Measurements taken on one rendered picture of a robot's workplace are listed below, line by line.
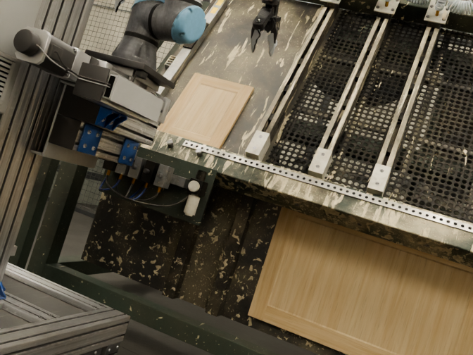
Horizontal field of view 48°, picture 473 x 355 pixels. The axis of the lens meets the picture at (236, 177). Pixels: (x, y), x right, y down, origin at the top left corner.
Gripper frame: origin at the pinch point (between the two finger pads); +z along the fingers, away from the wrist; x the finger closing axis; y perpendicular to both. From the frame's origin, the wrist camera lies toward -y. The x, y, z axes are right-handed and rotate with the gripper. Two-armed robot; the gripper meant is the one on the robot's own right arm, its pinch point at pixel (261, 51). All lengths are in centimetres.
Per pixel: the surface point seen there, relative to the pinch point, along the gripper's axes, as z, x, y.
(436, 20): -16, -56, 75
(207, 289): 106, 2, -20
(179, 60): 18, 53, 28
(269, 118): 29.2, -4.8, 8.1
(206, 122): 36.9, 22.9, 3.9
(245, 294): 103, -15, -18
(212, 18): 1, 51, 56
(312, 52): 5.3, -7.7, 47.9
